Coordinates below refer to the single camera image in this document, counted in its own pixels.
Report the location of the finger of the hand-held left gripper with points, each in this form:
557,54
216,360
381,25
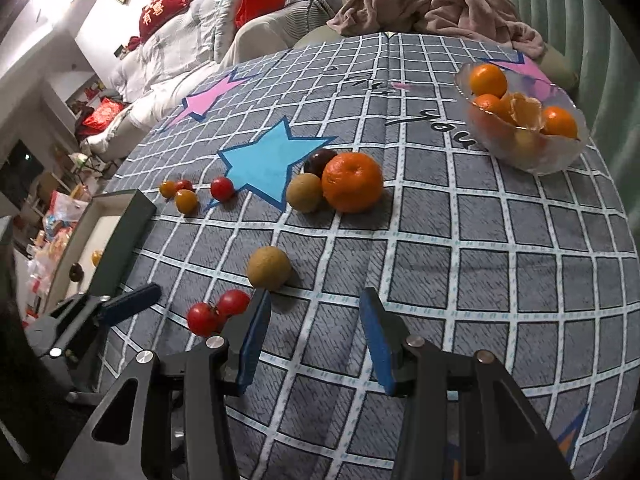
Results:
130,302

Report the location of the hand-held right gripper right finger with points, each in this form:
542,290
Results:
377,345

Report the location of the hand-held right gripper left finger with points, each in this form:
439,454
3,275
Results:
252,345

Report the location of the dark purple plum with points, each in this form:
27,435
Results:
76,272
316,160

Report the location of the grey tray box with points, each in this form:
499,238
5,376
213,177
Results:
131,220

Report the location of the brown kiwi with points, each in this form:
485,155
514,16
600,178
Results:
304,192
269,268

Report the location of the pile of snack packets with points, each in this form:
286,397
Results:
55,240

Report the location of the small orange cherry tomato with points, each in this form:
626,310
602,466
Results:
186,200
167,189

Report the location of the small red cherry tomato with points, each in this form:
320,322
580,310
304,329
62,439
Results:
184,184

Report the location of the large orange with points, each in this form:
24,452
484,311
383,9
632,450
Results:
352,182

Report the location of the red embroidered pillow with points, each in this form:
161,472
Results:
102,115

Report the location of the clear glass bowl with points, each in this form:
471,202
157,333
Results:
545,157

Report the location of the sofa with striped cover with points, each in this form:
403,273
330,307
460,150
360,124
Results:
190,50

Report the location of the mandarin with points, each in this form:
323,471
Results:
487,105
487,79
559,121

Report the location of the orange peel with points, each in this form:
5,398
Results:
525,110

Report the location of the red printed pillow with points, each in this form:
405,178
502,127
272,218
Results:
165,5

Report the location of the plain red pillow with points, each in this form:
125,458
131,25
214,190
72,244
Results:
260,4

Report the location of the pink blanket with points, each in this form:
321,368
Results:
425,5

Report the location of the pale green curtain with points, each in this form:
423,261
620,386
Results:
590,35

